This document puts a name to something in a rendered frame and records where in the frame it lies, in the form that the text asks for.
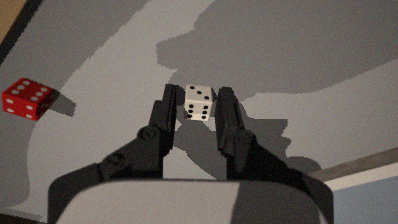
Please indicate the white die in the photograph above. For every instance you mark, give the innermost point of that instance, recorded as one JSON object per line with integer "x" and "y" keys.
{"x": 198, "y": 102}

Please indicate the red die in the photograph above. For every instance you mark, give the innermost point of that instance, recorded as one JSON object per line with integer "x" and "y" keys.
{"x": 27, "y": 99}

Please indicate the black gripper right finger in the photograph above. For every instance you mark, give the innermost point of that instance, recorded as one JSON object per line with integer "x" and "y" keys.
{"x": 247, "y": 160}

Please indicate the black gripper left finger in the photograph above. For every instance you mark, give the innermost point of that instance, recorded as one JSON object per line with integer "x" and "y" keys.
{"x": 140, "y": 158}

